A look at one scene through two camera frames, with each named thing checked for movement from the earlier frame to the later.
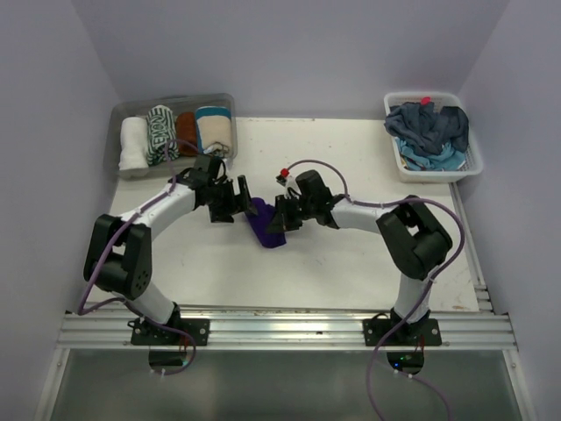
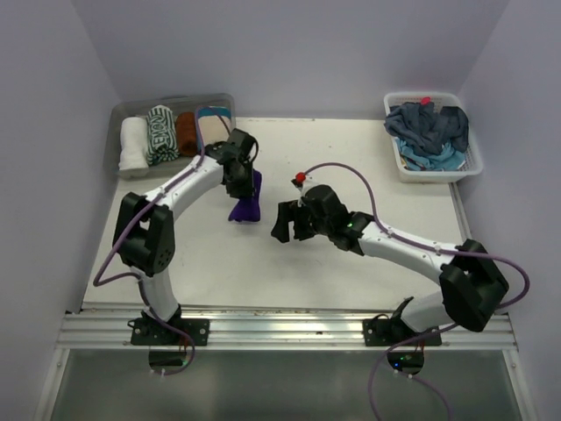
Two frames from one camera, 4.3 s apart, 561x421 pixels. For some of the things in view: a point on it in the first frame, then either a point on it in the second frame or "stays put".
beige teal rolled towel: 215,130 stays put
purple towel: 261,222 -> 247,209
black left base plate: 143,333 stays put
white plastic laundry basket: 473,164 stays put
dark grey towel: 427,130 stays put
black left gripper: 224,214 -> 245,189
